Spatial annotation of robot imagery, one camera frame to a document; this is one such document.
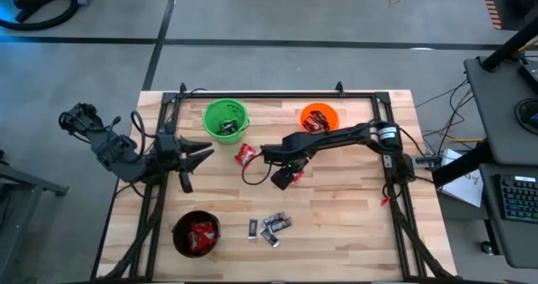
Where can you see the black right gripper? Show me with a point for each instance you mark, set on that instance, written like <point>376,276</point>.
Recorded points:
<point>286,172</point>

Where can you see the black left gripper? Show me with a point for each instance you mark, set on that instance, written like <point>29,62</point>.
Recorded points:
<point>170,154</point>

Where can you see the red Skittles pack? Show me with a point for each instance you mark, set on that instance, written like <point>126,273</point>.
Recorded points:
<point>298,175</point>
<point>245,154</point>
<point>194,242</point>
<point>206,231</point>

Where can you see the dark Hershey's bar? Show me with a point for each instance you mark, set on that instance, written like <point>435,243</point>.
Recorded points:
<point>233,126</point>
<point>273,217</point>
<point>270,236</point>
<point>223,128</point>
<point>252,228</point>
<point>280,224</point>

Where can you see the brown PayDay bar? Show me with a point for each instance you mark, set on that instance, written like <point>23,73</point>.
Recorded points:
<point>321,119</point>
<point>311,124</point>

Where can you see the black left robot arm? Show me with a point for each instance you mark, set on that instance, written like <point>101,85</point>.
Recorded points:
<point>113,154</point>

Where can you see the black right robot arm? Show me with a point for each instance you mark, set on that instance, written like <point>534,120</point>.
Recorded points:
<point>336,137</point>

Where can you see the green plastic bucket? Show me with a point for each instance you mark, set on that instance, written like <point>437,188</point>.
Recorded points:
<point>212,112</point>

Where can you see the orange pumpkin bucket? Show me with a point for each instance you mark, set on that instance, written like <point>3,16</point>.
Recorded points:
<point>332,112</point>

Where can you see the black plastic bucket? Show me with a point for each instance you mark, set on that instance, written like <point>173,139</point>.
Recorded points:
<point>180,233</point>

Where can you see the small red tag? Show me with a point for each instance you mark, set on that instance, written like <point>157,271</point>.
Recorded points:
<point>384,201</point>

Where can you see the black power strip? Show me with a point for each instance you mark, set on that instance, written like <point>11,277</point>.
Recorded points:
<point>426,161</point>

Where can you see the grey metal bench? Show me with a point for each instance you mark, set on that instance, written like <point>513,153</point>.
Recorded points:
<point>33,182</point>

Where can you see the black slanted desk strut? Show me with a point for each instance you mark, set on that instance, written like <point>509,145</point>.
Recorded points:
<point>462,164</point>

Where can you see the white paper sheet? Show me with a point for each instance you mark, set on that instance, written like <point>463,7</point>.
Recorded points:
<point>466,187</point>

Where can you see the black caster wheel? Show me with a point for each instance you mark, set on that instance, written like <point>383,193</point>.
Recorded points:
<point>486,247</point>

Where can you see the grey desk top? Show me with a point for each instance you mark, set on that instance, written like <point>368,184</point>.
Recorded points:
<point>500,95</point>

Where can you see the black backlit keyboard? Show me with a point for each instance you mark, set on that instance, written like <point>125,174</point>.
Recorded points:
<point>519,198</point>

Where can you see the grey keyboard desk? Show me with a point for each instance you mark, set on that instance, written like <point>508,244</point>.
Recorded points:
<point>510,242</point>

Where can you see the round black pad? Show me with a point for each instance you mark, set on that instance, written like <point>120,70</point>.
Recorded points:
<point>523,107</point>

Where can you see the black slanted stand pole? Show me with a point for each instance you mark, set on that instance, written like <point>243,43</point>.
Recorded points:
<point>510,44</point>

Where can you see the black desk device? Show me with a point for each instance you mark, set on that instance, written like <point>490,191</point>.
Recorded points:
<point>530,76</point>

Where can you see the dark mat striped edge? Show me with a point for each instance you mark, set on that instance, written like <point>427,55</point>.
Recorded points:
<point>504,23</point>

